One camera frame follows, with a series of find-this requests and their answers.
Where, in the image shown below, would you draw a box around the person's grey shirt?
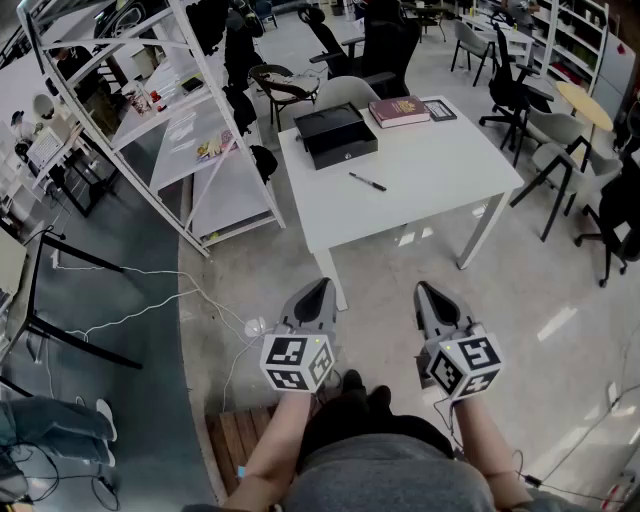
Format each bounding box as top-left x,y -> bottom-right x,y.
182,432 -> 619,512

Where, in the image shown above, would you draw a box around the black metal cash box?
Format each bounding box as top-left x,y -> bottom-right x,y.
293,102 -> 379,172

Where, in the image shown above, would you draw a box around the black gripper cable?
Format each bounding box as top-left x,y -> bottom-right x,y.
431,394 -> 467,452

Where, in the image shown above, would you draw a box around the grey chair with black legs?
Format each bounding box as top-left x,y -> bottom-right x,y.
509,106 -> 624,243

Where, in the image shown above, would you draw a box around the black hanging cap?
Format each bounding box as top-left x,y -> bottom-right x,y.
249,144 -> 279,185

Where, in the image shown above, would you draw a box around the black marker pen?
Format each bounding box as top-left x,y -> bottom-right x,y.
348,171 -> 388,193

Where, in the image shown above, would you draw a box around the light grey shell chair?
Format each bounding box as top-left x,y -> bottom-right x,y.
313,75 -> 382,115

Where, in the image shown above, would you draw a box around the person's left forearm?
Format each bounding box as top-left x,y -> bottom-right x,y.
224,388 -> 314,509

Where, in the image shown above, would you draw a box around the white power cable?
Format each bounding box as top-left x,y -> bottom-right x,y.
119,266 -> 267,347
64,287 -> 251,342

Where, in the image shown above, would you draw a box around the black frame desk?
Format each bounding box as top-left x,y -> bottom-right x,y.
0,231 -> 144,372

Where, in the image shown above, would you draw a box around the maroon hardcover book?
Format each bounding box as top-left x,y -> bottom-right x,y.
368,95 -> 432,130

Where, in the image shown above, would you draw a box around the black swivel chair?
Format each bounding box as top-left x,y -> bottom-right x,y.
574,149 -> 640,289

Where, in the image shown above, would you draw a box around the white table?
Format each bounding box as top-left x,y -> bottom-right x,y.
277,94 -> 526,312

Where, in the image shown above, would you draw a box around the white desk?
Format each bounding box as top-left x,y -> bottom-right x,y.
459,12 -> 537,67

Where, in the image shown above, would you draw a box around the wooden pallet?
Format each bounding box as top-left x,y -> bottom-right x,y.
204,405 -> 282,498

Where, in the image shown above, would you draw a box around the black mesh office chair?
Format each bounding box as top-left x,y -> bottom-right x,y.
478,22 -> 556,167

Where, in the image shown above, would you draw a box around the white metal shelf unit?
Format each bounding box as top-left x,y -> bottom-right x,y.
17,0 -> 287,259

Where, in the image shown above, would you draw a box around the black picture frame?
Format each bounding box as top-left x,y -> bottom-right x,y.
422,98 -> 459,123

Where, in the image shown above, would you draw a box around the black office chair with headrest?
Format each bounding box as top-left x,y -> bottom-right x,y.
297,4 -> 367,81

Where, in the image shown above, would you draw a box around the black hanging clothes bundle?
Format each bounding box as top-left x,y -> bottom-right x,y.
222,8 -> 267,92

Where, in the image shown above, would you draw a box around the dark wicker chair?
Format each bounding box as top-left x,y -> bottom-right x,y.
248,63 -> 321,132

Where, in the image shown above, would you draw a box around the person's right forearm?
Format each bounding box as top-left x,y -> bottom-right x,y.
449,394 -> 534,509

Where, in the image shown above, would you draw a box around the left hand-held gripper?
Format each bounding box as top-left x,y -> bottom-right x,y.
259,278 -> 338,396

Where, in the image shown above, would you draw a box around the black gaming chair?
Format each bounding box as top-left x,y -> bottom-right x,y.
359,0 -> 422,100

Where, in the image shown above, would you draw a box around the white shelving rack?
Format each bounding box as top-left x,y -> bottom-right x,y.
529,0 -> 612,97

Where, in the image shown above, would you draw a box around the colourful papers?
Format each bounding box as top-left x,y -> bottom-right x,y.
195,129 -> 241,164

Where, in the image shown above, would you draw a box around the grey chair with thin legs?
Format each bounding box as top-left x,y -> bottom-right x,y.
450,19 -> 497,87

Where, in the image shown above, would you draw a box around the person's legs black trousers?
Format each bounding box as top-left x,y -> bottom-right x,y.
298,368 -> 457,476

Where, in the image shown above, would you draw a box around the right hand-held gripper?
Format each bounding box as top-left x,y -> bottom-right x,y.
413,280 -> 504,402

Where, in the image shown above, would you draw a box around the round yellow table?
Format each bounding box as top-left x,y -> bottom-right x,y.
555,81 -> 614,134

